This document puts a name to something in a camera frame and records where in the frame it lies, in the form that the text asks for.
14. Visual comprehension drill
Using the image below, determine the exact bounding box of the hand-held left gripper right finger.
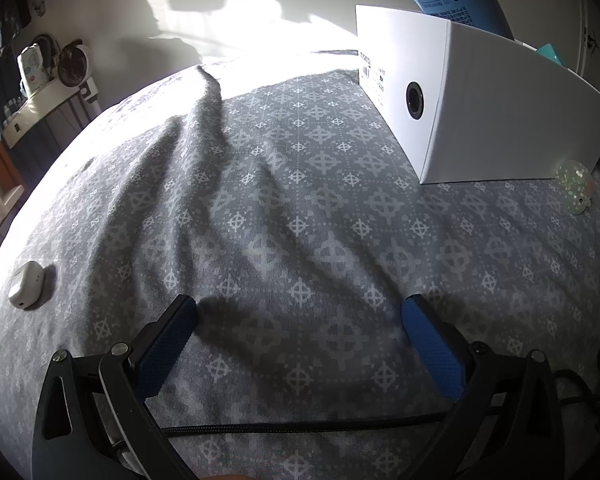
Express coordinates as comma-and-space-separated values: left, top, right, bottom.
401, 294, 566, 480

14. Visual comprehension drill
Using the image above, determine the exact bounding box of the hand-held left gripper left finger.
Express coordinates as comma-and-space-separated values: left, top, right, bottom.
32, 294, 199, 480

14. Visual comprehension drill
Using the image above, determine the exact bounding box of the white cardboard box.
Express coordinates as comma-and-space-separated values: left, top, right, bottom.
355, 5, 600, 184

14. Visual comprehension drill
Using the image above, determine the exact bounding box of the teal plastic bottle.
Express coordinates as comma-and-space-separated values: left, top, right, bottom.
536, 43, 567, 67

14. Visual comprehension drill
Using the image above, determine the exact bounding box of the white earbuds case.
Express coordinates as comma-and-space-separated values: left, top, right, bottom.
7, 261, 48, 309

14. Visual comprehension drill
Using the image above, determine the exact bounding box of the grey patterned bed sheet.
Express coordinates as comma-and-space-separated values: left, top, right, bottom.
0, 50, 600, 480

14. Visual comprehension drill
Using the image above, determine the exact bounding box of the translucent glitter squishy toy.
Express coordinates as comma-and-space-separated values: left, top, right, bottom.
555, 160, 597, 217

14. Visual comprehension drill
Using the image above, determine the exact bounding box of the small white desk fan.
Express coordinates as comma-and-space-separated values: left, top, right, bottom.
57, 37, 98, 103

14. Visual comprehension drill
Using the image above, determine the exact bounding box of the white device with face print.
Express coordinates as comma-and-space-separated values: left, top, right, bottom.
19, 45, 48, 96

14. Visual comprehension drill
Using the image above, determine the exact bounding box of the dark hanging cloth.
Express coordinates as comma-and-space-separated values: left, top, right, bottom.
0, 0, 31, 43

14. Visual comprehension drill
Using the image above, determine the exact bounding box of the orange wooden frame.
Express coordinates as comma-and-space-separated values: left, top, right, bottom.
0, 100, 23, 191

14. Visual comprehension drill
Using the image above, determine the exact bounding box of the white wall shelf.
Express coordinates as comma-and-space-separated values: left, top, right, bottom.
0, 80, 101, 148

